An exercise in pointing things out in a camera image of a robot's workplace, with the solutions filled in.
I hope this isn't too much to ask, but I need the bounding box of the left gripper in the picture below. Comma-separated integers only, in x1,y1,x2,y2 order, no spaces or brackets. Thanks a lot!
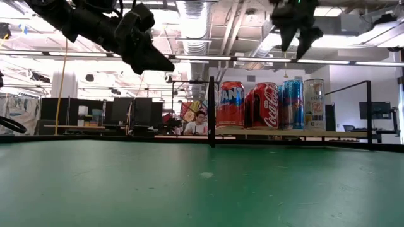
115,26,175,76

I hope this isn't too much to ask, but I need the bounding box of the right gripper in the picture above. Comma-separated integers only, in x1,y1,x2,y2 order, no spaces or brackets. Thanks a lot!
270,0,324,61

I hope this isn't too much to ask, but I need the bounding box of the blue silver Red Bull can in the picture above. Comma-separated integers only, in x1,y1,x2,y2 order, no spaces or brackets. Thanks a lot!
282,79,306,131
276,84,284,129

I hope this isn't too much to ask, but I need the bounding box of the white Celsius energy can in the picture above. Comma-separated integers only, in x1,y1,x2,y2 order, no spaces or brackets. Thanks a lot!
304,78,326,132

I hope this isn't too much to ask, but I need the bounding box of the Star Wars Coca-Cola can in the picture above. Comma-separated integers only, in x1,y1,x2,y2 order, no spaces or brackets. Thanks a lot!
251,82,280,130

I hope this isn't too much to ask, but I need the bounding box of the red Fanta strawberry can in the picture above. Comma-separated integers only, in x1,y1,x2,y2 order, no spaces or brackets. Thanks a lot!
215,81,246,129

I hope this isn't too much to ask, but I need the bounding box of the black monitor on arm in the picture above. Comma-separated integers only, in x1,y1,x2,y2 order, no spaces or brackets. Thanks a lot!
359,101,399,137

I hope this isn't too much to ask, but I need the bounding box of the black monitor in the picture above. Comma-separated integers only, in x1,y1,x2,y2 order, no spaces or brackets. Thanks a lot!
40,97,107,136
110,96,164,137

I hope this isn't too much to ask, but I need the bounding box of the red background machine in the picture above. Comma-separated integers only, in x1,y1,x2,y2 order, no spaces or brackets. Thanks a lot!
162,102,192,136

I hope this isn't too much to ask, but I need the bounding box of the person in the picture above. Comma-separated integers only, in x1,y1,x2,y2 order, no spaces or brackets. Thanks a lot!
184,110,209,136

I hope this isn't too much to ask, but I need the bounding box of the black desktop computer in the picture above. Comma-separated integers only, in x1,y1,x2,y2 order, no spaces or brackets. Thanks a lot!
324,103,336,132

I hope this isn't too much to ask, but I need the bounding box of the white bucket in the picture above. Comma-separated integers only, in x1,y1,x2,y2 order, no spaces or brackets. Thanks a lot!
78,105,90,127

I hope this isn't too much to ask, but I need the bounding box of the green table mat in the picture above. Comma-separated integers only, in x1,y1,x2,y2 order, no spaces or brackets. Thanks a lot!
0,140,404,227

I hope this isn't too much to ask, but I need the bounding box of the grey patterned tarp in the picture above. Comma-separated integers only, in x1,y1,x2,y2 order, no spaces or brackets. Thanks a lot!
0,93,41,136

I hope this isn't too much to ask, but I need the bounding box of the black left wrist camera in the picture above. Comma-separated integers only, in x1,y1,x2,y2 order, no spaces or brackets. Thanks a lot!
115,3,156,42

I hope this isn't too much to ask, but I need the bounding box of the silver ventilation duct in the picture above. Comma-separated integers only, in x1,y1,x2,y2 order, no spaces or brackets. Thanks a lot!
175,0,211,100

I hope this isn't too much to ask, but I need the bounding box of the black aluminium table frame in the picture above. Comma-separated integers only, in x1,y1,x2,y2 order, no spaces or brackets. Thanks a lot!
0,134,404,154

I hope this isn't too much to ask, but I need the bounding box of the wooden shelf black wire frame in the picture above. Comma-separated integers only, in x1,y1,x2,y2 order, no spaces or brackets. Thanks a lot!
171,75,372,149

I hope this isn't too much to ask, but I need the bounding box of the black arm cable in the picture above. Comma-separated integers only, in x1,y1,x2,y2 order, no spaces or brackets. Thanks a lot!
0,115,28,134

